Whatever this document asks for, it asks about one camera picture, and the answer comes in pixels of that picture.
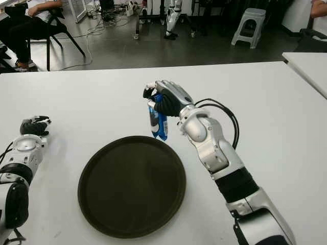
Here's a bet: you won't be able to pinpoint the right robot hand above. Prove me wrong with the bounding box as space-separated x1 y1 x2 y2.
143 80 195 118

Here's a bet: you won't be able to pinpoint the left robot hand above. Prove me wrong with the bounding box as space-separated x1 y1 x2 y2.
19 115 52 136

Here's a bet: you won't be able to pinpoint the blue Oreo cookie packet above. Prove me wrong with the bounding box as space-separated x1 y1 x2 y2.
147 93 169 142

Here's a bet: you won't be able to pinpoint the white humanoid robot leg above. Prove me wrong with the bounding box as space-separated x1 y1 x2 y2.
163 0 182 40

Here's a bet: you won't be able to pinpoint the round dark brown tray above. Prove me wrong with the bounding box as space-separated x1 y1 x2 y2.
77 135 186 239

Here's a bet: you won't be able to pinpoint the seated person black trousers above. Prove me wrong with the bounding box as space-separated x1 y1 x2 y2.
0 0 63 72

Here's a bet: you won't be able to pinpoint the black folding chair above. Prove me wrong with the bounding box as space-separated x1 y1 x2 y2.
27 7 86 71

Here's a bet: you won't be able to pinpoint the grey plastic stool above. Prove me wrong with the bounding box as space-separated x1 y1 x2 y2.
230 7 266 49

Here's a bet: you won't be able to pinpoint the white side table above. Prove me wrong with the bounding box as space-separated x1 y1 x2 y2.
281 52 327 100

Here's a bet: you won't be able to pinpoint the black office chair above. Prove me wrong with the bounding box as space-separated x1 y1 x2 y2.
293 15 327 53

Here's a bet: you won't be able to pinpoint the person in white shirt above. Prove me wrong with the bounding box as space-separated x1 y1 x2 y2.
310 0 327 41

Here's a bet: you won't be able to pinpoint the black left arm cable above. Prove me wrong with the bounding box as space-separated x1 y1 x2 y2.
0 141 26 245

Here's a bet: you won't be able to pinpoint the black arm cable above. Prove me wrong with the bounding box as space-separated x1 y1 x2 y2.
194 98 240 149
0 141 26 245

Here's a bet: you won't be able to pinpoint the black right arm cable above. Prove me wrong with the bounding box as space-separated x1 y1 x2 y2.
194 98 240 149

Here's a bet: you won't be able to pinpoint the black chair frame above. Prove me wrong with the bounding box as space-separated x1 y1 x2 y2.
0 45 17 74

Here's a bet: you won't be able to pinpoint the black wheeled frame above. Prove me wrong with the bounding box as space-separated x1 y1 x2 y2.
132 0 197 40

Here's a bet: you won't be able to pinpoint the white floor cable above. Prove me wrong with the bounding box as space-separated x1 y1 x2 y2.
55 15 128 71

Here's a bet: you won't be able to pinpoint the tangled floor cables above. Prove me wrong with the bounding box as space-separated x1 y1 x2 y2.
98 4 128 28

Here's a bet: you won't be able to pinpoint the white leaning frame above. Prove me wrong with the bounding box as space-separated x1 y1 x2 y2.
67 0 87 23

